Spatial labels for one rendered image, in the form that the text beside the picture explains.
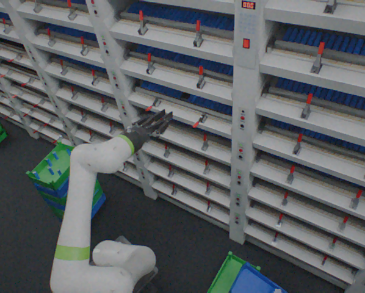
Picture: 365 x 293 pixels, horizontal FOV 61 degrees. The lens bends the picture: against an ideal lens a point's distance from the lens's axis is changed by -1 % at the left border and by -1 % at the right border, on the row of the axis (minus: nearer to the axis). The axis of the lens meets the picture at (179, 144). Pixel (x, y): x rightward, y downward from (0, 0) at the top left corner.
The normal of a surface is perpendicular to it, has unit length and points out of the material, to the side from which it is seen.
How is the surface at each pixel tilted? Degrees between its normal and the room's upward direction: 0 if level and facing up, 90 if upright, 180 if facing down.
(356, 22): 109
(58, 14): 19
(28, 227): 0
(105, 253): 8
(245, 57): 90
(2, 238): 0
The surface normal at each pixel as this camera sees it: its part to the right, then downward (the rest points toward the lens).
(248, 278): 0.19, -0.55
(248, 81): -0.54, 0.63
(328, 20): -0.48, 0.83
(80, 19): -0.27, -0.46
